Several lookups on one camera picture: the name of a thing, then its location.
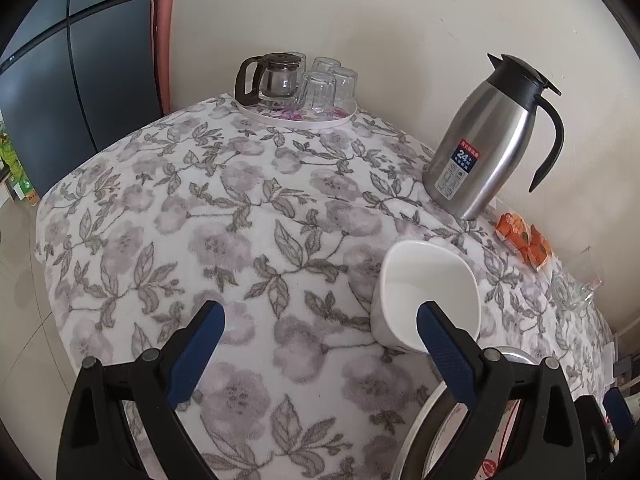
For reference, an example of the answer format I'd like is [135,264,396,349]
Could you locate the stainless steel basin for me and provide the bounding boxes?
[387,345,576,480]

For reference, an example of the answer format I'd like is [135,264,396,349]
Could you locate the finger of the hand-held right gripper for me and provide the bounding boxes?
[572,395,616,480]
[602,387,637,444]

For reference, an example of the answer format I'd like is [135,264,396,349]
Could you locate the glass teapot black handle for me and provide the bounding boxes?
[234,52,307,110]

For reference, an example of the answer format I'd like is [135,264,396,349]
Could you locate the green cardboard boxes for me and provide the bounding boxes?
[0,130,41,206]

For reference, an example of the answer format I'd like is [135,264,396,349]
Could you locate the clear glass mug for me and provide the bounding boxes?
[549,272,597,312]

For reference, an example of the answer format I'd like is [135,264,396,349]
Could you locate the white square bowl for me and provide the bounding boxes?
[370,240,482,353]

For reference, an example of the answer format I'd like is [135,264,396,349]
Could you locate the stainless steel thermos jug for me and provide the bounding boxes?
[422,52,565,221]

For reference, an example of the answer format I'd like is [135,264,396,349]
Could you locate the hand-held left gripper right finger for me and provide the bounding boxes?
[416,300,586,480]

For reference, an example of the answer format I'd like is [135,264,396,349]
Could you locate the dark grey refrigerator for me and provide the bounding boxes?
[0,0,168,196]

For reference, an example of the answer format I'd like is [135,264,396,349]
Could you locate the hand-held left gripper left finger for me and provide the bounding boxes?
[56,301,226,480]

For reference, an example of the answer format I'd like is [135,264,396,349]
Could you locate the grey floral tablecloth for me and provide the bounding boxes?
[35,95,621,480]

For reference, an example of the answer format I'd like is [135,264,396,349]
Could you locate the pink board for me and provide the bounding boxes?
[150,0,174,117]

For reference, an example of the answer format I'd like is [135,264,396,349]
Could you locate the white round tray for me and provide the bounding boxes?
[235,91,359,129]

